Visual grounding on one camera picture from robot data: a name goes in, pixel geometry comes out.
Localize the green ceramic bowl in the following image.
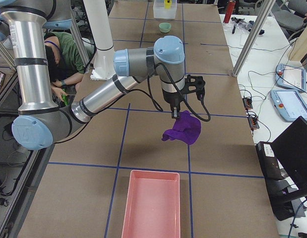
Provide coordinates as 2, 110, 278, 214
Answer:
159, 22, 172, 33

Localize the teach pendant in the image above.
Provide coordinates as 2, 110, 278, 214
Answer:
270, 89, 307, 122
275, 63, 307, 92

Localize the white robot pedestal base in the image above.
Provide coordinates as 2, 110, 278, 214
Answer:
83, 0, 116, 80

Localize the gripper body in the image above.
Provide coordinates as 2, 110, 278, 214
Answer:
162, 90, 184, 110

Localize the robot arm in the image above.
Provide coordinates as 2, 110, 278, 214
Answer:
0, 0, 185, 150

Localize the black computer box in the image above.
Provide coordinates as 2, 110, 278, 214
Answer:
255, 141, 283, 180

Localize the aluminium frame post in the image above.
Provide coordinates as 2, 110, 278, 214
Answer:
232, 0, 275, 77

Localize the red bottle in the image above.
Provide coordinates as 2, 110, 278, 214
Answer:
223, 0, 236, 23

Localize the black camera cable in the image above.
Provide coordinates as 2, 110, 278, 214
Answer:
147, 62, 211, 122

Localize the person in green shirt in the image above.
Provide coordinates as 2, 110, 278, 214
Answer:
44, 32, 85, 88

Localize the pink plastic bin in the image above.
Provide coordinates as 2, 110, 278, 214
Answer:
122, 170, 181, 238

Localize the yellow paper cup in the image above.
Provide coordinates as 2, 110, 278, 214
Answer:
164, 0, 172, 9

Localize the teach pendant near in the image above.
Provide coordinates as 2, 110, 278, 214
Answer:
270, 89, 307, 122

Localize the purple cloth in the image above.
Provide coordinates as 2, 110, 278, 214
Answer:
162, 110, 201, 145

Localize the teach pendant far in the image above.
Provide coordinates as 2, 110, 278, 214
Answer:
275, 63, 307, 92

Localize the clear plastic box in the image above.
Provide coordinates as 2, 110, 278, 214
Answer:
153, 0, 177, 19

